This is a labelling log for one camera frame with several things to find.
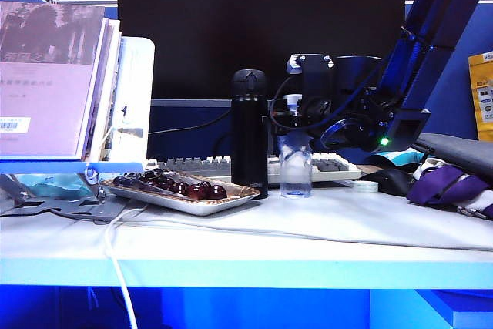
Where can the clear mineral water bottle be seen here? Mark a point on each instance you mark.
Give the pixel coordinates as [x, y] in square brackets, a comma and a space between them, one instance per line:
[296, 175]

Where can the purple cover book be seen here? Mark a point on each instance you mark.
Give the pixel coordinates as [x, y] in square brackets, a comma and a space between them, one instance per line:
[42, 94]

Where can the grey laptop sleeve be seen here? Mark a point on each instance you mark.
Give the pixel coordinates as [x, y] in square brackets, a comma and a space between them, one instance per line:
[462, 152]

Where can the silver tray with woven rim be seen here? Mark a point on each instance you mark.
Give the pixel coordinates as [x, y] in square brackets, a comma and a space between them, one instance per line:
[210, 205]

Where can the dark red cherry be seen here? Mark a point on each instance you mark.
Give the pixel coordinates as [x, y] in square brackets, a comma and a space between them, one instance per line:
[181, 187]
[196, 191]
[216, 192]
[148, 177]
[166, 182]

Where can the blue and metal book stand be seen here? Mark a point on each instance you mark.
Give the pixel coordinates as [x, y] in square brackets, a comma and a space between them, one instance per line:
[58, 167]

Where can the black computer mouse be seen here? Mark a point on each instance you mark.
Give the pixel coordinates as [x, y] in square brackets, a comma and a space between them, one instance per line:
[389, 182]

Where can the white binder folder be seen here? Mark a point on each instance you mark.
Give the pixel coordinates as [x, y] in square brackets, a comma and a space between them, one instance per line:
[134, 86]

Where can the purple and white cloth bag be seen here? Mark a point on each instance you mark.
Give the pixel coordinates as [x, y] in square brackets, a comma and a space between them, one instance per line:
[443, 186]

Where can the yellow package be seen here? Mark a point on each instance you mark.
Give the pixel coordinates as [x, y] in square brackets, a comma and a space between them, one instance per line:
[482, 98]

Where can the teal and white packet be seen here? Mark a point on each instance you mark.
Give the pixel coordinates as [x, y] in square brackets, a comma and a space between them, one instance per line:
[396, 157]

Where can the thin white-edged book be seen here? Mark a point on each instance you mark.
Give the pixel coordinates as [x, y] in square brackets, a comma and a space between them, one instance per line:
[104, 94]

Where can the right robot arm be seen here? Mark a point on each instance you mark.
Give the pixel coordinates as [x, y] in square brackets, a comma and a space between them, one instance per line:
[427, 48]

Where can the black thermos flask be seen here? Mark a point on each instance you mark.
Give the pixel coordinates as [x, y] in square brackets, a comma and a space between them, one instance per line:
[248, 144]

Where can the white and grey keyboard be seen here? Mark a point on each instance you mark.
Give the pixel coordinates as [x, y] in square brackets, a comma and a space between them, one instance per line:
[208, 165]

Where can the light grey desk mat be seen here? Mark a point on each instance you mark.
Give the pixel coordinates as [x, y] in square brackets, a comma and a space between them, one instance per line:
[308, 217]

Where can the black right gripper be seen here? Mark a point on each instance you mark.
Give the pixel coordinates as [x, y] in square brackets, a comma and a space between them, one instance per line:
[346, 90]

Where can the white tape roll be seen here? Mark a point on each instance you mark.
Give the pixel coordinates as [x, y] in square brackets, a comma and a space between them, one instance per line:
[366, 186]

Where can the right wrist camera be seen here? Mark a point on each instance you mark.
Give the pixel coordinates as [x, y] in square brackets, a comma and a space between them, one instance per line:
[310, 64]

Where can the black computer monitor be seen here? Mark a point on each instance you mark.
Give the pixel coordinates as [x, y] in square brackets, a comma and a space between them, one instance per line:
[239, 24]

